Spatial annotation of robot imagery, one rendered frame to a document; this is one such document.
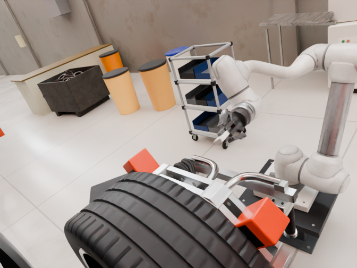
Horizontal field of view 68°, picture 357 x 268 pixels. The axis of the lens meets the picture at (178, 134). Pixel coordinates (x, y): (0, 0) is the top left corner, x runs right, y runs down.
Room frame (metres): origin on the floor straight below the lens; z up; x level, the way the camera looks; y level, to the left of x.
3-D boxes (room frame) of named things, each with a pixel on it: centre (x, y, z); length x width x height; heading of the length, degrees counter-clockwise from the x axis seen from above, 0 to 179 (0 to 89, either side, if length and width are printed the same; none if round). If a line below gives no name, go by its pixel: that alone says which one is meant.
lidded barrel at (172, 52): (5.12, -0.44, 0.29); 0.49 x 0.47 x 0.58; 130
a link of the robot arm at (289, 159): (1.22, -0.58, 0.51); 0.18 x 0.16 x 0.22; 32
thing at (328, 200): (1.24, -0.57, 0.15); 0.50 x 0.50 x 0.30; 40
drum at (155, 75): (4.05, 0.07, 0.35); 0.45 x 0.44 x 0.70; 132
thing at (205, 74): (2.61, -0.43, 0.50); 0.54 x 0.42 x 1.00; 39
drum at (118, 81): (4.36, 0.68, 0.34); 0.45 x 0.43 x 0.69; 129
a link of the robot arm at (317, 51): (1.29, -0.80, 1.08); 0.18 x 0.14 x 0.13; 122
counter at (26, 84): (6.61, 2.03, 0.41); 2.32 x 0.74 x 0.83; 130
